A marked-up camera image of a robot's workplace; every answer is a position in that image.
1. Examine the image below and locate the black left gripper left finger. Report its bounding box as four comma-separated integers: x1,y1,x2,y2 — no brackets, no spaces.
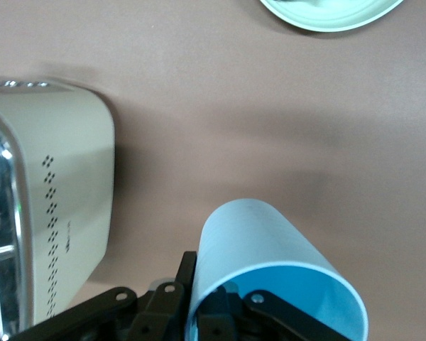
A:
6,251,199,341

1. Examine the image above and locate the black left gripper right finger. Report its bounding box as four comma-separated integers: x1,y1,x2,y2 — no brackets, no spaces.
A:
195,283,342,341

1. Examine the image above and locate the light blue plastic cup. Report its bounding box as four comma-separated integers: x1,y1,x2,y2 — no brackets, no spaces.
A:
184,197,370,341

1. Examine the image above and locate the cream chrome toaster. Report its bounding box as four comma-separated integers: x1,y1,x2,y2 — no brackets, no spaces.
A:
0,75,116,341

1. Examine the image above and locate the brown table cover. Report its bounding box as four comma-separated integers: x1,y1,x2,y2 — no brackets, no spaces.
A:
0,0,426,341

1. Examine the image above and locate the pale green plate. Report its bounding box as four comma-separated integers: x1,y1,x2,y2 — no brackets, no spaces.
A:
258,0,405,33

